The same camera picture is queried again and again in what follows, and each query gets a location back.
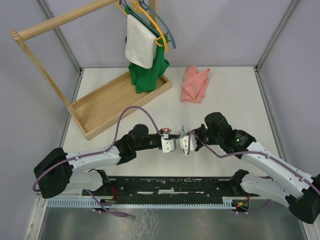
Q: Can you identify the key with red tag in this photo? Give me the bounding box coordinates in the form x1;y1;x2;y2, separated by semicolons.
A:
160;127;172;135

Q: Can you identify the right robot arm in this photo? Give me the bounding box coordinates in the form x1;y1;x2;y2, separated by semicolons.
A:
188;112;320;224

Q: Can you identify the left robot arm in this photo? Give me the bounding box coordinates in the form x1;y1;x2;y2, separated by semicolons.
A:
33;124;180;199

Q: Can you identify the pink cloth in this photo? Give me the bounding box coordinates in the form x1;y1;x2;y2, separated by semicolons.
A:
180;65;211;104

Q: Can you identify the green shirt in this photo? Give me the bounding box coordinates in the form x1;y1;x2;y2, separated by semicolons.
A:
124;6;170;94

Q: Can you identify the wooden clothes rack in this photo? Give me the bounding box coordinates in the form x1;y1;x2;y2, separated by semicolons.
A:
10;0;172;141

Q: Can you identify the white towel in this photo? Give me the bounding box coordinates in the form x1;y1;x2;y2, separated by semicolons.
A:
125;14;157;69

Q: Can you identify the grey-blue hanger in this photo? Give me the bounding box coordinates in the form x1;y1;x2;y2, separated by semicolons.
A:
115;0;177;52

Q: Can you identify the yellow hanger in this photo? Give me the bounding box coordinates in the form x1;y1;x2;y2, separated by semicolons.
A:
130;0;176;53

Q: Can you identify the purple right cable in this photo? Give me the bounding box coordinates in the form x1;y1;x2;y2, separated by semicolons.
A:
187;131;320;215

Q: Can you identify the purple cable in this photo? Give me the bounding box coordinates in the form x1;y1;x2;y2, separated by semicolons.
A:
187;131;320;215
32;106;168;218

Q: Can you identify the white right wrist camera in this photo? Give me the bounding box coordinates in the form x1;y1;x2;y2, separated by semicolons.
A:
179;134;197;156

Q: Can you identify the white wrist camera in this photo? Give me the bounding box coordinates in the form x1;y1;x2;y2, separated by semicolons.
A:
161;137;177;153
179;134;197;156

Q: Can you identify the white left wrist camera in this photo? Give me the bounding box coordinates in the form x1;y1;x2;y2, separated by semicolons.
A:
161;137;177;153

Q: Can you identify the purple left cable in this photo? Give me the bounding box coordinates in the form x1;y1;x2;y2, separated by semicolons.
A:
32;106;168;218

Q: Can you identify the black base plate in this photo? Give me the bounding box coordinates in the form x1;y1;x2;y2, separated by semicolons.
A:
92;176;249;203

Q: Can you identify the white cable duct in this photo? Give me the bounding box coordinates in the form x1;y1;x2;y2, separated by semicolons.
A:
47;194;235;209

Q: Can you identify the aluminium frame rail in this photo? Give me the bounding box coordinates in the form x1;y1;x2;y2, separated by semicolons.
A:
37;0;83;73

